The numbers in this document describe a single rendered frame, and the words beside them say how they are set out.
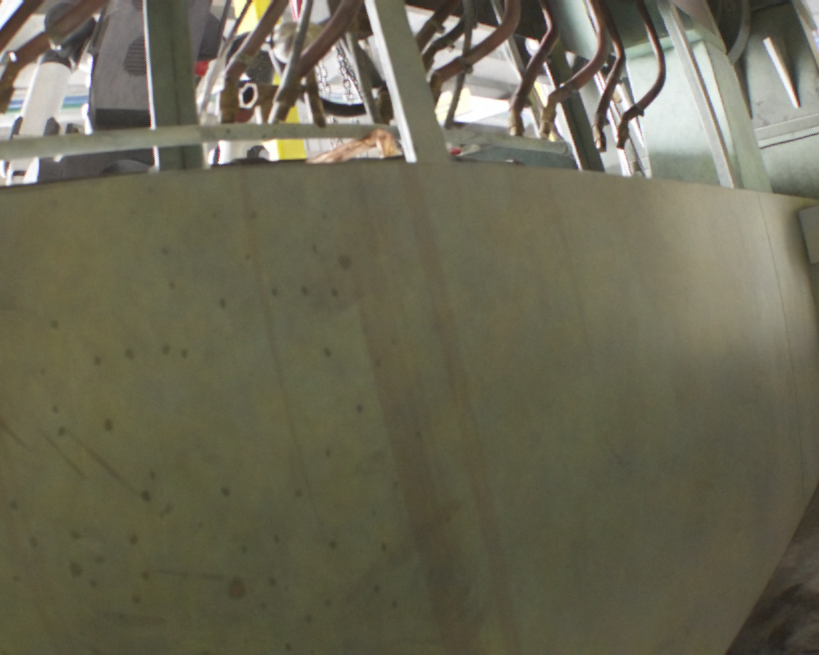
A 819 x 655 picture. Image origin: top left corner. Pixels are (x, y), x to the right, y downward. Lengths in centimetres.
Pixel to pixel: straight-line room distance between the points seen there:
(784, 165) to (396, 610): 213
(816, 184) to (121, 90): 189
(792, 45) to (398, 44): 194
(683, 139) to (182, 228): 164
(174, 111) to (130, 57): 48
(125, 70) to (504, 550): 111
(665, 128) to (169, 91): 130
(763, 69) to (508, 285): 203
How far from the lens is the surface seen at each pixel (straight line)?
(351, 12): 96
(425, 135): 69
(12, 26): 80
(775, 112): 251
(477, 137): 125
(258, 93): 99
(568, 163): 183
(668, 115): 200
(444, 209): 54
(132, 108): 142
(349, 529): 44
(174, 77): 100
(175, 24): 102
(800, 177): 244
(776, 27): 255
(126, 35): 147
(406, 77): 70
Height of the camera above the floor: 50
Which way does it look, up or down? 1 degrees up
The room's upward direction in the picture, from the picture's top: 13 degrees counter-clockwise
